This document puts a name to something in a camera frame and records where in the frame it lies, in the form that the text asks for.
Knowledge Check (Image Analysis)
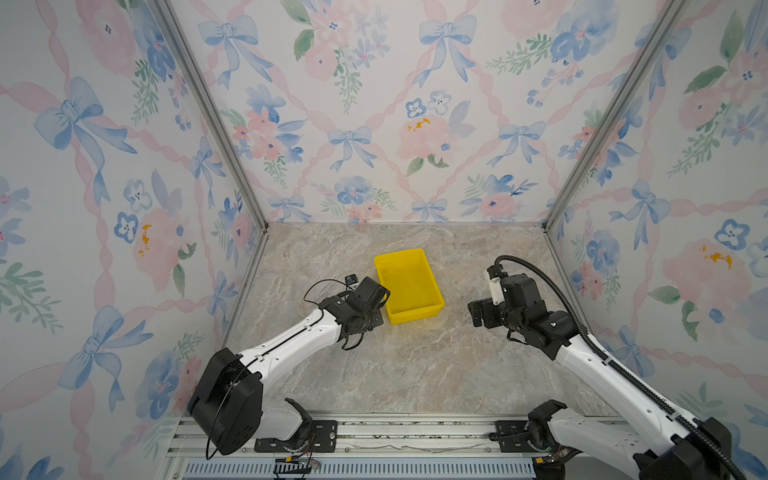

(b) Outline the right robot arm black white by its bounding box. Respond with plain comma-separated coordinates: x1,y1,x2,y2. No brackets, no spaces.
468,270,745,479

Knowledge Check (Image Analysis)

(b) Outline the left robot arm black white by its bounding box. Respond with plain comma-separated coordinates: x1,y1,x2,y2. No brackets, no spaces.
187,275,390,459

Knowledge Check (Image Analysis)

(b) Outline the yellow plastic bin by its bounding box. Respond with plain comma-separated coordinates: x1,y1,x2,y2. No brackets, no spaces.
374,248,445,325

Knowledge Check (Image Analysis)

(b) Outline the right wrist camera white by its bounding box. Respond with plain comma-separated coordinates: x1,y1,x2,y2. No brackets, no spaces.
486,266,505,306

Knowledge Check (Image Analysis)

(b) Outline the thin black left cable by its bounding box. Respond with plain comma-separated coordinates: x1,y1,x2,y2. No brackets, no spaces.
302,277,367,352

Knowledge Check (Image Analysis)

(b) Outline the black corrugated cable conduit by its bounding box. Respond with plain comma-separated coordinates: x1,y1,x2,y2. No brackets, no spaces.
490,254,748,480

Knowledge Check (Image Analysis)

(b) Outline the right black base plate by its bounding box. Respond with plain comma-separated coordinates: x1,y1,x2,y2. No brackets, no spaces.
488,420,577,457

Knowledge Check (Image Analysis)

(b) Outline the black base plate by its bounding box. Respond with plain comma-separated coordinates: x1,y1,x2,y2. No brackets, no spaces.
488,420,577,457
254,420,339,455

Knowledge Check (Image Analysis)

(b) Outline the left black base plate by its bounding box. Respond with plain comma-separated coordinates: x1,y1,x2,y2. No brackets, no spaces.
254,420,339,455

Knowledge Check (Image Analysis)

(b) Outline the aluminium mounting rail frame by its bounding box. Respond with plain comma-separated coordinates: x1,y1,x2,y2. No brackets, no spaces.
156,412,635,479

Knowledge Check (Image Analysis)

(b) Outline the right aluminium corner post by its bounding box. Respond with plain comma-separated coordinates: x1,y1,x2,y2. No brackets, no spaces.
542,0,689,234

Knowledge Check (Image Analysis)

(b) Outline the aluminium corner post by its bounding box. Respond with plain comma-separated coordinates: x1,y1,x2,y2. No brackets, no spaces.
542,0,689,234
148,0,269,233

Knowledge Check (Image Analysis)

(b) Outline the left aluminium corner post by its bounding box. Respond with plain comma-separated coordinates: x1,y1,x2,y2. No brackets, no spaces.
148,0,269,233

